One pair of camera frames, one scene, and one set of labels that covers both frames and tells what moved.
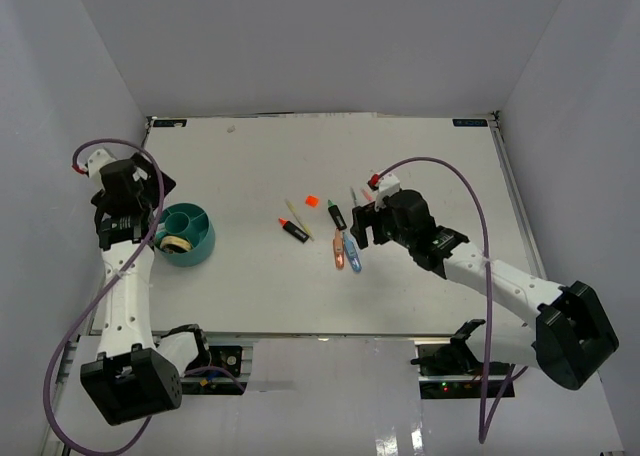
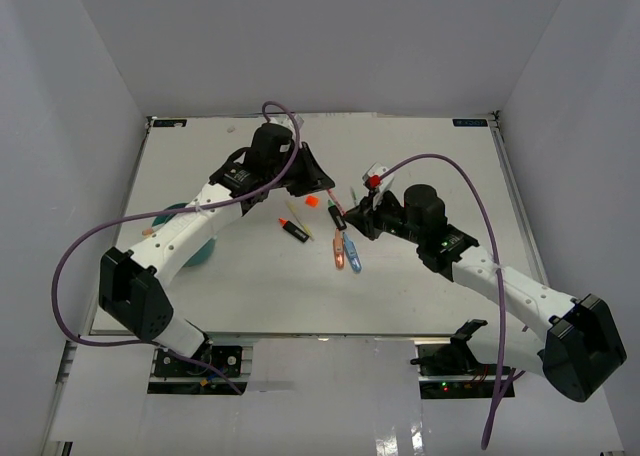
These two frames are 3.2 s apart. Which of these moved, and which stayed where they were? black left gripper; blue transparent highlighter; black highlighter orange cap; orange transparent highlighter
Moved: black left gripper
Stayed: black highlighter orange cap; blue transparent highlighter; orange transparent highlighter
